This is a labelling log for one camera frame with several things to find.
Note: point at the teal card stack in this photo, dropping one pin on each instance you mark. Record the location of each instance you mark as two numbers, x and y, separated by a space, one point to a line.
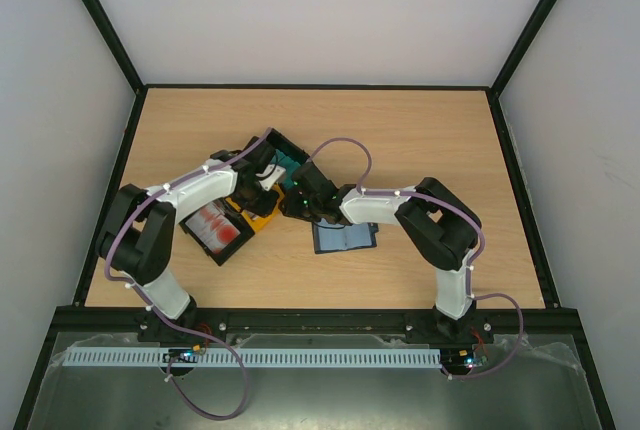
290 166

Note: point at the red patterned card stack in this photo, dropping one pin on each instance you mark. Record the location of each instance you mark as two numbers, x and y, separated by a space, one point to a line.
213 227

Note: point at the black bin with red cards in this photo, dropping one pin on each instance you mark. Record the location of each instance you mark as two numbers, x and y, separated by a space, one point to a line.
221 260

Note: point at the black bin with teal cards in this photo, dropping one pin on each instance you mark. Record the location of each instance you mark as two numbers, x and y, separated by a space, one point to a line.
263 154

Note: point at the light blue slotted cable duct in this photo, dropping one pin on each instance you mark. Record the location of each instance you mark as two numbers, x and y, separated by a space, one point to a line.
254 358

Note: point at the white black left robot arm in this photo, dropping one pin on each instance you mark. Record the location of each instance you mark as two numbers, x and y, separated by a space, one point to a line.
136 238

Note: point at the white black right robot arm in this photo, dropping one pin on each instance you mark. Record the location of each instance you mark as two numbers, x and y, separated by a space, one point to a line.
445 232

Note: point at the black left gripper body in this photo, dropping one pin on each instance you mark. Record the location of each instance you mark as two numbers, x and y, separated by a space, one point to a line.
254 202

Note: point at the blue leather card holder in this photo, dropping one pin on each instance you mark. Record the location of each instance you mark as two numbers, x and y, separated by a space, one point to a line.
336 238

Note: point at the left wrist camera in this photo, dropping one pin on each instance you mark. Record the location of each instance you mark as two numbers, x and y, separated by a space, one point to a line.
272 175

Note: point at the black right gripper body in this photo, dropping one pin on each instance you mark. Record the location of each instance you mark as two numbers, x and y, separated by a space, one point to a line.
293 205

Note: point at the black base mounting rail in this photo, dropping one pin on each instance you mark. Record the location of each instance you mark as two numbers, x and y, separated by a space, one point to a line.
410 326

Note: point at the yellow plastic bin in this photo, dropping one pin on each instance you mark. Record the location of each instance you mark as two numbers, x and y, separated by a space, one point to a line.
258 214

